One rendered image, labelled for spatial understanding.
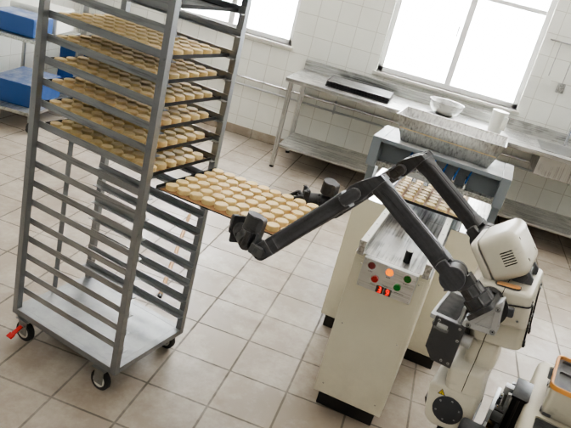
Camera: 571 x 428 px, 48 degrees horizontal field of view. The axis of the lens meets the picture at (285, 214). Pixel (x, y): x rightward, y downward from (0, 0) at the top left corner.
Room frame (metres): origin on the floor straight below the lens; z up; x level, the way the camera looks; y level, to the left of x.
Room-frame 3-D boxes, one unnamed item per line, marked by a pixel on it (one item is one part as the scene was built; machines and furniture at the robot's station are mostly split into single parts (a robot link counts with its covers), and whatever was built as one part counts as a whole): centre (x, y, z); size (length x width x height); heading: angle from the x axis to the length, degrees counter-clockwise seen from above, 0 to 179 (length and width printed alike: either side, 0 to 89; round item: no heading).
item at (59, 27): (5.68, 2.52, 0.90); 0.44 x 0.36 x 0.20; 89
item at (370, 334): (2.83, -0.59, 0.45); 0.70 x 0.34 x 0.90; 164
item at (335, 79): (6.08, -0.39, 0.93); 0.60 x 0.40 x 0.01; 81
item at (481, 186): (3.32, -0.73, 1.01); 0.72 x 0.33 x 0.34; 74
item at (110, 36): (2.40, 0.81, 1.50); 0.64 x 0.03 x 0.03; 66
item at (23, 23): (5.30, 2.52, 0.88); 0.40 x 0.30 x 0.16; 83
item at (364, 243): (3.46, -0.62, 0.87); 2.01 x 0.03 x 0.07; 164
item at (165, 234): (2.76, 0.65, 0.60); 0.64 x 0.03 x 0.03; 66
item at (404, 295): (2.48, -0.49, 0.77); 0.24 x 0.04 x 0.14; 74
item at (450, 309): (1.95, -0.67, 0.93); 0.28 x 0.16 x 0.22; 156
